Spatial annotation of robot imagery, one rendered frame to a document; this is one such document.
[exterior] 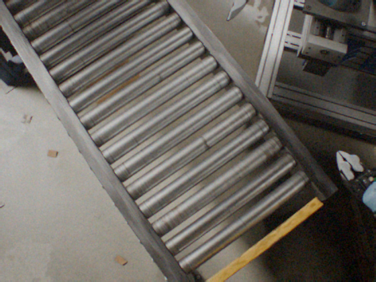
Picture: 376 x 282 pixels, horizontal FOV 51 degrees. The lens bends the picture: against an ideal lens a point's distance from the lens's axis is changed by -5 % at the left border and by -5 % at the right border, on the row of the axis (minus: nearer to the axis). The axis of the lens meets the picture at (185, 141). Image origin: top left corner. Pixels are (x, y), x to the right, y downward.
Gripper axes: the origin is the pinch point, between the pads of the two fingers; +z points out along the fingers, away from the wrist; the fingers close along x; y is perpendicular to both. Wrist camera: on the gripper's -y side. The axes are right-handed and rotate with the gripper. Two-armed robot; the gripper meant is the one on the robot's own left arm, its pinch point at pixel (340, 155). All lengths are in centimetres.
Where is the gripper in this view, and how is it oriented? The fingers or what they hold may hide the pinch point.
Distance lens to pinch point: 133.0
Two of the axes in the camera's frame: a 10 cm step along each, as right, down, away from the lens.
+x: -8.1, 5.6, -1.5
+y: 0.0, -2.6, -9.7
